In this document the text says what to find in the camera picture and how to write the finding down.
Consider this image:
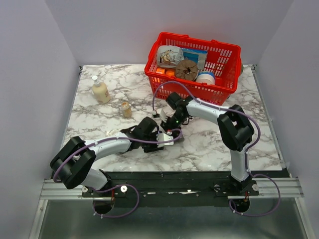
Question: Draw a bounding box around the cream lotion pump bottle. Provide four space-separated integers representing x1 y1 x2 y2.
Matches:
92 76 110 104

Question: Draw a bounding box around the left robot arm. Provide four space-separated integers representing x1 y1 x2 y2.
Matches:
50 117 163 197

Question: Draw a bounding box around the white blue lidded tub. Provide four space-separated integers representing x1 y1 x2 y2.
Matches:
195 71 215 85

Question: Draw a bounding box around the orange small package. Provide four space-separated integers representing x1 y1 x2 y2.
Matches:
156 67 165 74

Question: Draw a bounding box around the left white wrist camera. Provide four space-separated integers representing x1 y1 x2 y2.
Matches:
157 132 174 147

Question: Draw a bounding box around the blue white packet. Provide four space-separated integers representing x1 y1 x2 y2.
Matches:
182 48 208 71

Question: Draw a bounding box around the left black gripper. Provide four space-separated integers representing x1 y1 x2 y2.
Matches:
142 131 164 154

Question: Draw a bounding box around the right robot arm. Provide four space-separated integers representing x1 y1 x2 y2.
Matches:
160 92 254 195

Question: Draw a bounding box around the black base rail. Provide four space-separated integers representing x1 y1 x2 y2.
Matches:
82 170 288 208

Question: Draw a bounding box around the orange fruit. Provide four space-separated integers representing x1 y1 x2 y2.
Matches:
165 69 175 77

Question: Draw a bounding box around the grey weekly pill organizer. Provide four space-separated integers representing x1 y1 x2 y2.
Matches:
172 130 184 144

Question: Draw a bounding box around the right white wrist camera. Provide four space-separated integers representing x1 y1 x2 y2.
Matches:
152 109 170 123

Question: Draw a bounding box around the brown round paper package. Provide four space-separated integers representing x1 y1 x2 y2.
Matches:
175 59 198 81

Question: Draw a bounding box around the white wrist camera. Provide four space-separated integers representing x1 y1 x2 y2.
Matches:
157 132 174 147
152 109 170 123

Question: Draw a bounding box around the clear pill bottle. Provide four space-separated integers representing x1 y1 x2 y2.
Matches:
121 102 132 118

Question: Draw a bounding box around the red plastic shopping basket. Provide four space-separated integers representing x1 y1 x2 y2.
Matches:
145 32 242 105

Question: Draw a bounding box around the white snack bag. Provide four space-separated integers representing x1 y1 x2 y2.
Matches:
157 45 184 68

